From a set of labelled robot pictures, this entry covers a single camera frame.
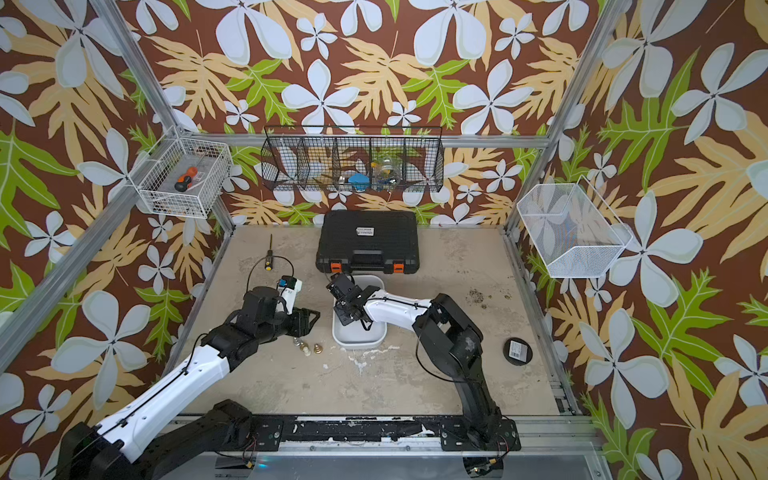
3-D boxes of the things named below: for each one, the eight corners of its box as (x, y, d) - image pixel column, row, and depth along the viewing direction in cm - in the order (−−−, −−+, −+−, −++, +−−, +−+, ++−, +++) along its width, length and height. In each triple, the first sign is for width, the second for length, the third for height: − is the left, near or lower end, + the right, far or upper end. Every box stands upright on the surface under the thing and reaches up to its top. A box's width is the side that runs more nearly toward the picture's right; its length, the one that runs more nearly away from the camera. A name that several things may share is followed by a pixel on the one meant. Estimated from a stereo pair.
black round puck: (506, 365, 88) (509, 362, 86) (500, 340, 93) (503, 337, 90) (532, 365, 88) (536, 362, 86) (525, 341, 93) (528, 337, 90)
